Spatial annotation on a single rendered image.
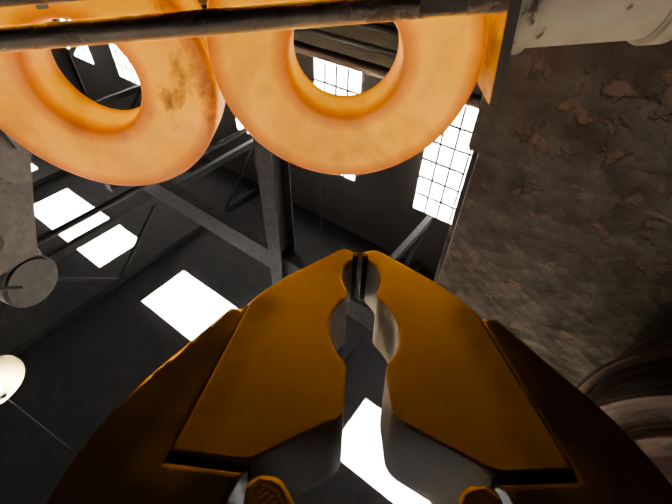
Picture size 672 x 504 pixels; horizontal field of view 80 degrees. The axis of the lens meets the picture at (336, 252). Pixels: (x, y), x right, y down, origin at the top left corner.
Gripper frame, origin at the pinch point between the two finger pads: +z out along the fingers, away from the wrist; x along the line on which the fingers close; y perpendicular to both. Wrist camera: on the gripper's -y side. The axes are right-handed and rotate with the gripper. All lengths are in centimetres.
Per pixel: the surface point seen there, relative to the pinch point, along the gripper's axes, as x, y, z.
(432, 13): 3.3, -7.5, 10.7
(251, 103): -6.4, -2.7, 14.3
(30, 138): -21.5, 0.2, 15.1
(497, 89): 7.4, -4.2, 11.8
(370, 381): 67, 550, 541
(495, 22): 6.8, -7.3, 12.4
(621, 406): 30.2, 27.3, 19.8
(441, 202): 197, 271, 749
